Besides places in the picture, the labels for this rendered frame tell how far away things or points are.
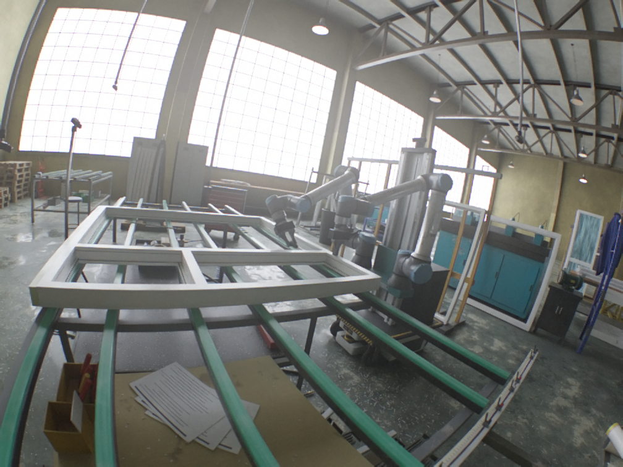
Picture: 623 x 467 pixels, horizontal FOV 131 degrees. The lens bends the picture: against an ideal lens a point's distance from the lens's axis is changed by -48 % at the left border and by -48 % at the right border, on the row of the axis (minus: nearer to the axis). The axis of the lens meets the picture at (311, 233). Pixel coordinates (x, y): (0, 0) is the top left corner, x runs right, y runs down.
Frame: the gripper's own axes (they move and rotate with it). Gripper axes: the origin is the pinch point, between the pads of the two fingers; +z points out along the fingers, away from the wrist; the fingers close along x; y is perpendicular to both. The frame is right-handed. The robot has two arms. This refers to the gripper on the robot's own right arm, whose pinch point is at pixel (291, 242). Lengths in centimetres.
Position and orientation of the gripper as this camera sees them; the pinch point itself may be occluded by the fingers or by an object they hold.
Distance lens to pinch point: 176.8
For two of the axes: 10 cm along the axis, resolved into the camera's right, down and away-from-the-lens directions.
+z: 4.3, 8.8, -1.8
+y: 3.6, -3.5, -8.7
